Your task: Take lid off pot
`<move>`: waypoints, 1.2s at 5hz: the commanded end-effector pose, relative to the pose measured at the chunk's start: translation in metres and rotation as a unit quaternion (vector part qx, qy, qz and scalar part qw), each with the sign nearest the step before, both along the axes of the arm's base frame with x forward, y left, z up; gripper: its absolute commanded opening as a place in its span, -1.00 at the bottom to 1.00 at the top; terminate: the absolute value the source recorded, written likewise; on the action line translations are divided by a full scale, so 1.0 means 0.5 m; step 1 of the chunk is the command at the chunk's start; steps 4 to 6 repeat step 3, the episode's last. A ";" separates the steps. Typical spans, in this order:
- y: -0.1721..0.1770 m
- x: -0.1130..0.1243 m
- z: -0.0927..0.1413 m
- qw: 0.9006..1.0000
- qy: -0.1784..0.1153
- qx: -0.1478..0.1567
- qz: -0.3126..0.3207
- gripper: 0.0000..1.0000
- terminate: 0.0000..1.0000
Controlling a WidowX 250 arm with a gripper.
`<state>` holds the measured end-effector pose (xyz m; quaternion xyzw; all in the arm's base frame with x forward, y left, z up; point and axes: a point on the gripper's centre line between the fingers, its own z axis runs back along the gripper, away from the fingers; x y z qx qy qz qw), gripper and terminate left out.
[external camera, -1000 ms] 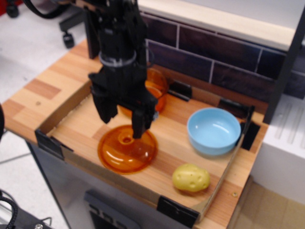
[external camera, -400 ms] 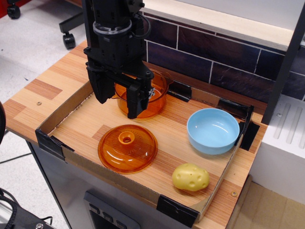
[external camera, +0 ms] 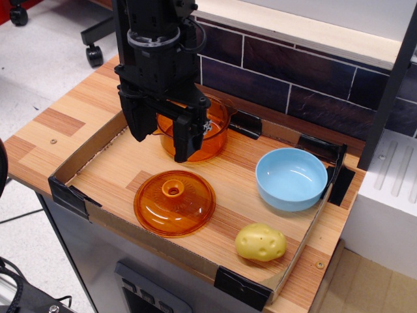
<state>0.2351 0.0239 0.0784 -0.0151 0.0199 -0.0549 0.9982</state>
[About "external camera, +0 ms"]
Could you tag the light blue bowl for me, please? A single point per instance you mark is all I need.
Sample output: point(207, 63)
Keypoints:
point(290, 179)

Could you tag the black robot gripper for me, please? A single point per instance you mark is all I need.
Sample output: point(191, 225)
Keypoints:
point(162, 82)

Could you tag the grey control panel with buttons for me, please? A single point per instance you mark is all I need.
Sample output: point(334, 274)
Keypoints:
point(143, 295)

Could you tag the black left vertical post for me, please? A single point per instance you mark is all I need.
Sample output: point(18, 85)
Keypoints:
point(122, 25)

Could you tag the black office chair base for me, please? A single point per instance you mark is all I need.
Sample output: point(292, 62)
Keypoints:
point(91, 35)

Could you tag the orange transparent pot lid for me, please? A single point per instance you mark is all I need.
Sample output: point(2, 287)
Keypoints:
point(174, 203)

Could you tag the white ribbed drainer block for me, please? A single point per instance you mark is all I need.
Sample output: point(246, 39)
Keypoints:
point(382, 223)

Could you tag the cardboard fence with black tape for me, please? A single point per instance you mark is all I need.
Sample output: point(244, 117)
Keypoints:
point(98, 183)

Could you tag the orange transparent pot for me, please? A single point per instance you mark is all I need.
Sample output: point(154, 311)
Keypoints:
point(219, 115)

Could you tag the dark right vertical post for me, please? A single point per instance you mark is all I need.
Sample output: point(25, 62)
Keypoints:
point(389, 95)

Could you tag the yellow toy potato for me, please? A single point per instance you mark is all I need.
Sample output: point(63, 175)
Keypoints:
point(260, 242)

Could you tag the black caster wheel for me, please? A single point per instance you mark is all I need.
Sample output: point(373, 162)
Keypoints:
point(18, 14)

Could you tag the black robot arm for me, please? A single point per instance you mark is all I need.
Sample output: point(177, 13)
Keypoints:
point(158, 44)

